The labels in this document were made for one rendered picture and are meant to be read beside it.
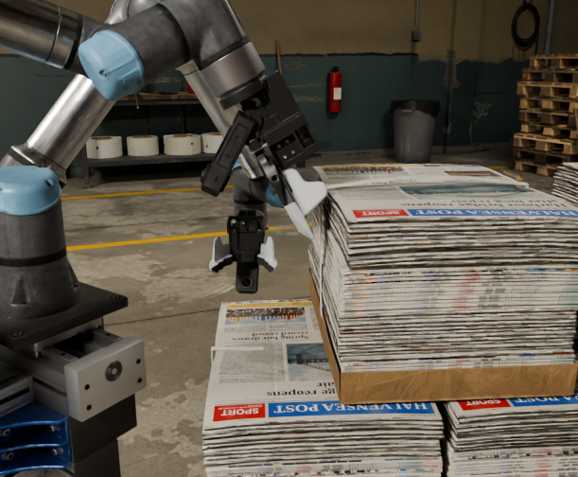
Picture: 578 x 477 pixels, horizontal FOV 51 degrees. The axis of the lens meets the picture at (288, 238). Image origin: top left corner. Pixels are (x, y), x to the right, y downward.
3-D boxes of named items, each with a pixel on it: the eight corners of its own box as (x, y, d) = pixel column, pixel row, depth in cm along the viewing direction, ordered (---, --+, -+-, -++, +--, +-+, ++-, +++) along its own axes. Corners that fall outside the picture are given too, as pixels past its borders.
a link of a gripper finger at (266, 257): (272, 244, 110) (252, 232, 118) (272, 275, 112) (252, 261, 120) (288, 242, 112) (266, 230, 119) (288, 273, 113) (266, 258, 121)
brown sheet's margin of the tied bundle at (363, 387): (322, 345, 87) (322, 317, 86) (519, 338, 89) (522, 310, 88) (338, 405, 72) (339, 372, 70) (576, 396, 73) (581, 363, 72)
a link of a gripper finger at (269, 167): (292, 199, 75) (260, 138, 77) (282, 204, 75) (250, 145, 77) (298, 205, 80) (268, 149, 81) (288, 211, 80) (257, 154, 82)
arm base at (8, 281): (-28, 306, 106) (-37, 251, 103) (48, 281, 118) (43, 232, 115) (22, 326, 98) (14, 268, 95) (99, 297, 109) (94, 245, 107)
